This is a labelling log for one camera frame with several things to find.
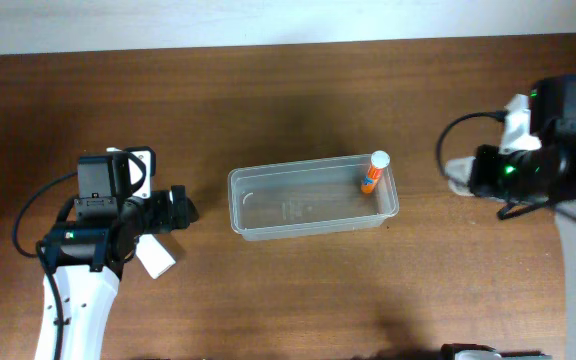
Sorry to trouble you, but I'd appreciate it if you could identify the white green medicine box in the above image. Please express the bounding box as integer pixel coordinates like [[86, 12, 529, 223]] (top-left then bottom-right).
[[135, 234, 176, 279]]

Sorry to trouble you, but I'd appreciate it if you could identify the right black cable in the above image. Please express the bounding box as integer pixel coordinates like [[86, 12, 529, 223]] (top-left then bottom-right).
[[435, 110, 508, 176]]

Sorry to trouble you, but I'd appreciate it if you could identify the black cable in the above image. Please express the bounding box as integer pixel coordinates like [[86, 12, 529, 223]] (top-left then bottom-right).
[[11, 170, 79, 259], [435, 110, 508, 176]]

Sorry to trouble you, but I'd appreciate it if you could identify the orange tube white cap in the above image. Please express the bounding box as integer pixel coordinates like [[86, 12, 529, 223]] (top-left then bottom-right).
[[361, 150, 390, 194]]

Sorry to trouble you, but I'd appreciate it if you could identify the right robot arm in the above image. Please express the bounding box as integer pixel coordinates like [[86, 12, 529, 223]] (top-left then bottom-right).
[[468, 75, 576, 359]]

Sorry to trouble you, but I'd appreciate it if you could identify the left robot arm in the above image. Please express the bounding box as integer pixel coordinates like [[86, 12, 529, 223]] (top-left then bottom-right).
[[34, 185, 199, 359]]

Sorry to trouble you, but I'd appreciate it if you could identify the left black cable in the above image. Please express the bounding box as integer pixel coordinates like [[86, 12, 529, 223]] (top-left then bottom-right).
[[11, 170, 79, 259]]

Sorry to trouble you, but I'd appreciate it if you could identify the black bottle white cap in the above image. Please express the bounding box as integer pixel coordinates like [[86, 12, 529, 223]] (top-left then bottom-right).
[[184, 198, 199, 225]]

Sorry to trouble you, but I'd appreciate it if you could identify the clear plastic container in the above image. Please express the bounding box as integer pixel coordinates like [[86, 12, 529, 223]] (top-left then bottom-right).
[[227, 154, 399, 241]]

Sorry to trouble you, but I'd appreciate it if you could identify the white translucent spray bottle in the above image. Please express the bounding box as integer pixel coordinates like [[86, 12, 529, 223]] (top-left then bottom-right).
[[444, 156, 475, 197]]

